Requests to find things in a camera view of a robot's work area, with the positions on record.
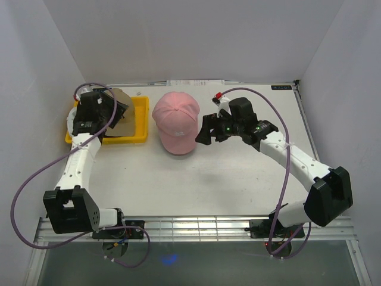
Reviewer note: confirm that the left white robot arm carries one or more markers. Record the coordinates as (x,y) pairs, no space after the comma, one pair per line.
(69,206)

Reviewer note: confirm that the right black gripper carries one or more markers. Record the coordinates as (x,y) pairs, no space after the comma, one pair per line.
(211,122)

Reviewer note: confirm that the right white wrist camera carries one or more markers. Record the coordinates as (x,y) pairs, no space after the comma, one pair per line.
(222,103)

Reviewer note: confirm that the aluminium front rail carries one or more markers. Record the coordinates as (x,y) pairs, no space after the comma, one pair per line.
(232,229)

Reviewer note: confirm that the white cap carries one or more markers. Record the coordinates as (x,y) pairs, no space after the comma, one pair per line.
(70,120)

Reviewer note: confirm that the beige baseball cap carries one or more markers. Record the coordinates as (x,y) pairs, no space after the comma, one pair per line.
(126,125)

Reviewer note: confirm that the pink baseball cap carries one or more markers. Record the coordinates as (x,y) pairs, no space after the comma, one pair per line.
(176,117)

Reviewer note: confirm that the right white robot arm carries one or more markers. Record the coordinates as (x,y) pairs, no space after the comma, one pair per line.
(329,190)

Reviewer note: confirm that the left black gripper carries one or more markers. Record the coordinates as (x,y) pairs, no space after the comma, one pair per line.
(121,109)

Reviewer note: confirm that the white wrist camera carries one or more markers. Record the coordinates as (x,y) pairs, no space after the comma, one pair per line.
(84,89)
(222,103)

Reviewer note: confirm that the yellow plastic tray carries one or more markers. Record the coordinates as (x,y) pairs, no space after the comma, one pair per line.
(141,124)

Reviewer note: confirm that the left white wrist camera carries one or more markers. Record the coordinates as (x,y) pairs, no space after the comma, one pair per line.
(84,89)

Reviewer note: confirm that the white paper label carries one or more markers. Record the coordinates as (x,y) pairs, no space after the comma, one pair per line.
(199,82)

